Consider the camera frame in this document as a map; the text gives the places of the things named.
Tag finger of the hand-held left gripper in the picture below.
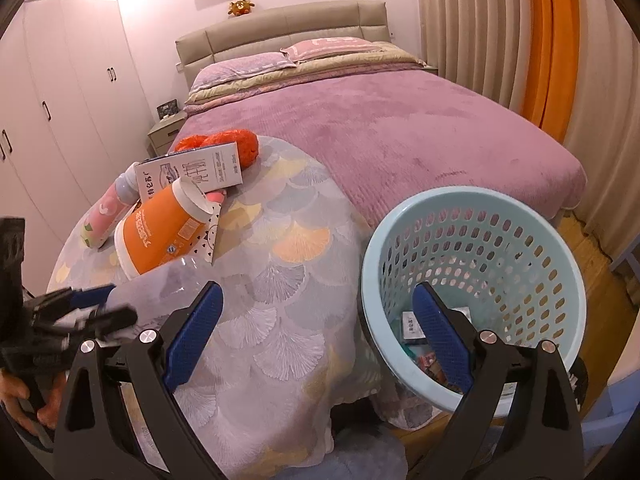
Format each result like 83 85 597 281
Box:
50 306 139 352
30 284 118 322

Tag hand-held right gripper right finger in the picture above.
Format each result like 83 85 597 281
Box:
411 281 586 480

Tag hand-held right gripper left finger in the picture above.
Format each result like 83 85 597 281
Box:
52 280 226 480

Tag clear plastic bottle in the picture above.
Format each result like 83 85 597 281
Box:
107 255 217 342

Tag pink patterned bottle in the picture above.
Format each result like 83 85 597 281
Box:
80 162 144 249

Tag white triangle-print paper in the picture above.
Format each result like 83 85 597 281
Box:
199 200 224 266

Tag light blue perforated basket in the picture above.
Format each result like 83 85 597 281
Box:
361 186 587 423

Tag white cardboard box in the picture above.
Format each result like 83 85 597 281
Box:
135 142 245 207

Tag orange mesh bag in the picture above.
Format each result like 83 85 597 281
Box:
175 130 261 171

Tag person's left hand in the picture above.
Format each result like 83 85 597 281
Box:
0 367 63 433

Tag red snack wrapper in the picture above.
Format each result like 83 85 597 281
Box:
419 354 448 387

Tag scallop-patterned table cloth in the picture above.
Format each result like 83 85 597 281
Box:
47 135 401 467

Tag white wardrobe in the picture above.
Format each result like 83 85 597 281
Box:
0 0 157 261

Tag beige nightstand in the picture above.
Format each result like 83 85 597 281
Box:
146 112 188 157

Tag purple bed blanket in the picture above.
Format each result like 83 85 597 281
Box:
167 67 588 231

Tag purple pillow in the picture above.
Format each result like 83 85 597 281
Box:
192 52 298 93

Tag folded olive quilt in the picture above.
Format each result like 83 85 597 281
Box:
185 42 429 106

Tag orange curtain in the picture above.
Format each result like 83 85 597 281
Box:
520 0 582 147

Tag pink pillow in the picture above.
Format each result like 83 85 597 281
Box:
280 36 383 65

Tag beige padded bed headboard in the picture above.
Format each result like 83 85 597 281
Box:
175 0 391 88

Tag beige curtain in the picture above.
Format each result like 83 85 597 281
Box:
412 0 640 281

